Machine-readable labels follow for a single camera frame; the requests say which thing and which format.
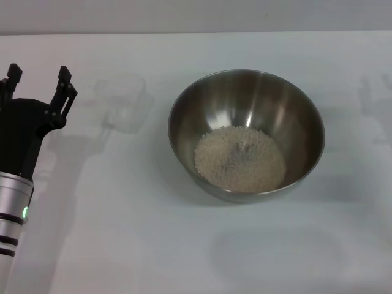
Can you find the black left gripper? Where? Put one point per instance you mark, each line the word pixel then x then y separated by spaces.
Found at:
pixel 21 131

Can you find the clear plastic measuring cup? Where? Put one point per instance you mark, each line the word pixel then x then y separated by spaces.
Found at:
pixel 131 104

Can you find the white rice grains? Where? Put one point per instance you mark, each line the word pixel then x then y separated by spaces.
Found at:
pixel 214 159

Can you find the stainless steel bowl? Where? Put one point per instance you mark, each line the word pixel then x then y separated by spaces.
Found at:
pixel 245 101

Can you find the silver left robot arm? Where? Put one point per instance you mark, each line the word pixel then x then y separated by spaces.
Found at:
pixel 12 196

